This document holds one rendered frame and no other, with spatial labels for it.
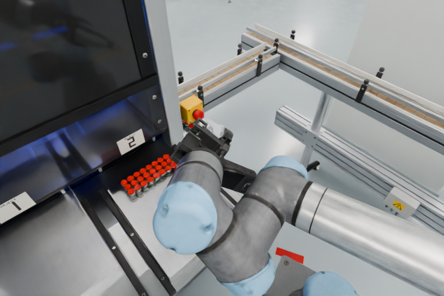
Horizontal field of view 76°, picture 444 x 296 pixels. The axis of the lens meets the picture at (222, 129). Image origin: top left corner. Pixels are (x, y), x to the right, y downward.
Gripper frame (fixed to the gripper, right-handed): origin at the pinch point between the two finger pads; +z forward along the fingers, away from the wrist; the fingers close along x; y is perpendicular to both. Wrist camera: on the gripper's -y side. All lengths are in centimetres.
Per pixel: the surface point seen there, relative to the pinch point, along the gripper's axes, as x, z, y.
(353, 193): 12, 114, -114
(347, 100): -28, 67, -45
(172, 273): 36.7, -4.3, -13.2
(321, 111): -16, 84, -46
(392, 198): -8, 59, -90
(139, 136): 23.2, 20.7, 16.4
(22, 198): 45, -2, 29
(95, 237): 48.0, 2.7, 8.1
